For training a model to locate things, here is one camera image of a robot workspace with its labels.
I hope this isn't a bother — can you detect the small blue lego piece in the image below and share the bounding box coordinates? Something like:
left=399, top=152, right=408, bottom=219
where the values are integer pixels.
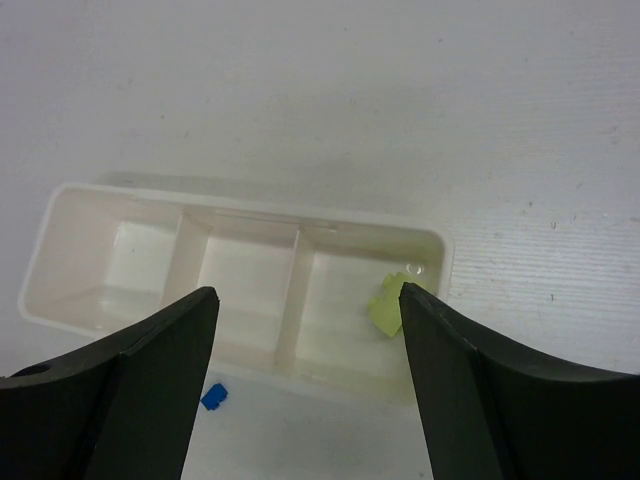
left=200, top=383, right=228, bottom=411

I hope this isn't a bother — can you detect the green 2x2 lego brick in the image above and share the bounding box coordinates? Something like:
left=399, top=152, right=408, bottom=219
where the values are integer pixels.
left=368, top=272, right=411, bottom=338

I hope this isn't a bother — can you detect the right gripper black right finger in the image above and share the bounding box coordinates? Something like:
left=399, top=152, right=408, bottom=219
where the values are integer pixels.
left=399, top=283, right=639, bottom=479

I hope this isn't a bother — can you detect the white three-compartment tray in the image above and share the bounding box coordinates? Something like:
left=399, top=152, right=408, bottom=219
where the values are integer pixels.
left=19, top=184, right=454, bottom=405

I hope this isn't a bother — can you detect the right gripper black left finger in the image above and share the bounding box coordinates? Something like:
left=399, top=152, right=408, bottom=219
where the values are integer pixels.
left=1, top=287, right=220, bottom=479

